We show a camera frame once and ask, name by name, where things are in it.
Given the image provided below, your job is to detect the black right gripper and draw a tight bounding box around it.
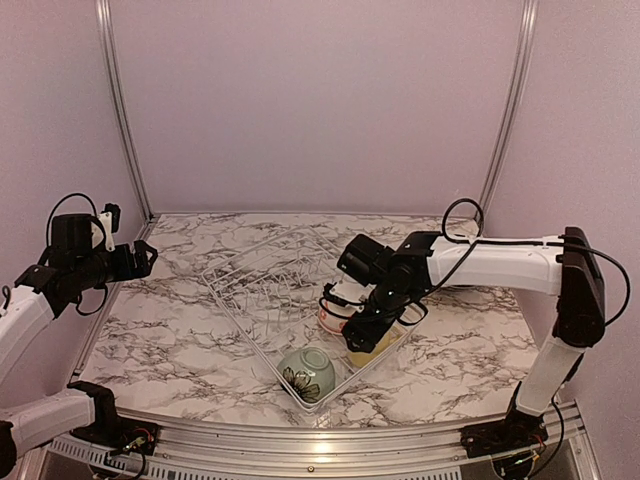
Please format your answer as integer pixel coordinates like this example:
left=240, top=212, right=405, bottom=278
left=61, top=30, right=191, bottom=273
left=342, top=279, right=414, bottom=353

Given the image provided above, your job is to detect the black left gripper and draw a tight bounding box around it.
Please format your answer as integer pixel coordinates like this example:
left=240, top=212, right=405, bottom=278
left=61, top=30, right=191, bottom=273
left=73, top=239, right=157, bottom=291

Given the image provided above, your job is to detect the yellow mug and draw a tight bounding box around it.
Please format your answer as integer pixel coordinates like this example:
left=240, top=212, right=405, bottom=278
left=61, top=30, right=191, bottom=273
left=347, top=328, right=401, bottom=369

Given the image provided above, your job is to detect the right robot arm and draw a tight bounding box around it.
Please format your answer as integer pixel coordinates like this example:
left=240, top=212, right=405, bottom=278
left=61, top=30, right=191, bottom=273
left=337, top=228, right=606, bottom=448

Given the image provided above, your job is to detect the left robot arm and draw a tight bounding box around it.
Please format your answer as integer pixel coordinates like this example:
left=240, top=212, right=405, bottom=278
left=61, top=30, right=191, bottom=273
left=1, top=203, right=158, bottom=475

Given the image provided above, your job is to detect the white bowl with red pattern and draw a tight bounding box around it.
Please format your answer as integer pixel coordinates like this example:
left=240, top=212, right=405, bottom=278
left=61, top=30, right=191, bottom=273
left=318, top=299, right=355, bottom=335

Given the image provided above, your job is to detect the green bowl with flower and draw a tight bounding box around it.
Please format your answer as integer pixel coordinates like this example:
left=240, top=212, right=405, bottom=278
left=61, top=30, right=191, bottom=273
left=277, top=347, right=336, bottom=404

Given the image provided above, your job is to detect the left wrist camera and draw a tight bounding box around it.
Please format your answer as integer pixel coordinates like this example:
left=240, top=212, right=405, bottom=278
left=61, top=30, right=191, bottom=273
left=93, top=203, right=121, bottom=252

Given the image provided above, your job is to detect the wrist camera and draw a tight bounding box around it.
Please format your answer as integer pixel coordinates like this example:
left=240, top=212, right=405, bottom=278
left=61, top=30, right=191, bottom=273
left=93, top=203, right=121, bottom=252
left=323, top=281, right=366, bottom=306

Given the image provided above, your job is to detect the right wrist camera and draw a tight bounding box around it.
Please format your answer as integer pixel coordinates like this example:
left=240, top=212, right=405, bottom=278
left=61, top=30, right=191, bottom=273
left=323, top=281, right=366, bottom=306

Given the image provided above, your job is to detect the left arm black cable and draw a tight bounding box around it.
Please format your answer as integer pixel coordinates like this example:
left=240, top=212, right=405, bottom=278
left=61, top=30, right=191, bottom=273
left=39, top=193, right=109, bottom=316

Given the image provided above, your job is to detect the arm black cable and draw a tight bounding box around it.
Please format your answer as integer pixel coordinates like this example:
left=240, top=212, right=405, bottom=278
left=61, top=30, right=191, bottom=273
left=317, top=198, right=632, bottom=451
left=39, top=193, right=109, bottom=316

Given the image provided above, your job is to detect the white wire dish rack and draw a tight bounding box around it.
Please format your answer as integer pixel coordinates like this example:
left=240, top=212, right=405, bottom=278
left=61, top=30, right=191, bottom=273
left=202, top=227, right=422, bottom=413

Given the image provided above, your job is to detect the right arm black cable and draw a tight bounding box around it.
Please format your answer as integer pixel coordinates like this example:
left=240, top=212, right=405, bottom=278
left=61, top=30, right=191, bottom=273
left=317, top=198, right=632, bottom=451

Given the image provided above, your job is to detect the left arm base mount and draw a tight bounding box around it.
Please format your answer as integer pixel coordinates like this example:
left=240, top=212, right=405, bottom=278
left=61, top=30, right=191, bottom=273
left=67, top=381, right=159, bottom=456

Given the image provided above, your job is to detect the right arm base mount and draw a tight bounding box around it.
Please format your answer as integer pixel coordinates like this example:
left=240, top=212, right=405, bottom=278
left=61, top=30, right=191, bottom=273
left=460, top=392, right=548, bottom=458

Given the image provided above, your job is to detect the front aluminium rail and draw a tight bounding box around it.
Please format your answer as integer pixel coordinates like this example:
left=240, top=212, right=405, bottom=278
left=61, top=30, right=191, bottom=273
left=46, top=403, right=603, bottom=479

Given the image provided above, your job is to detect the left aluminium frame post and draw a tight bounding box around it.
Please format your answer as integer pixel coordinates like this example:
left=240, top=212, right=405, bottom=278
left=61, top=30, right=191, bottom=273
left=95, top=0, right=154, bottom=221

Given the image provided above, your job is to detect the aluminium frame post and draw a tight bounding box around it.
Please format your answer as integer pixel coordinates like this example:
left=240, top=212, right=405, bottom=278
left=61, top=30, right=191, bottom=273
left=479, top=0, right=539, bottom=216
left=95, top=0, right=154, bottom=221

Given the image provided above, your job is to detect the right aluminium frame post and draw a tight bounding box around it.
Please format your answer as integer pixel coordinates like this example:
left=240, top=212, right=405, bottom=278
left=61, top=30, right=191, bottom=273
left=479, top=0, right=539, bottom=216

